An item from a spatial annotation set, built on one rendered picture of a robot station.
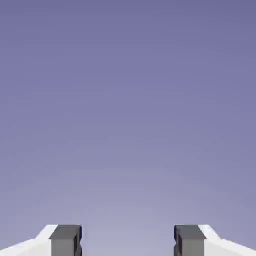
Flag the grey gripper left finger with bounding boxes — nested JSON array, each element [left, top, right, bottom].
[[0, 224, 83, 256]]

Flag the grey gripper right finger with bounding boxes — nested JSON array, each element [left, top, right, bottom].
[[173, 224, 256, 256]]

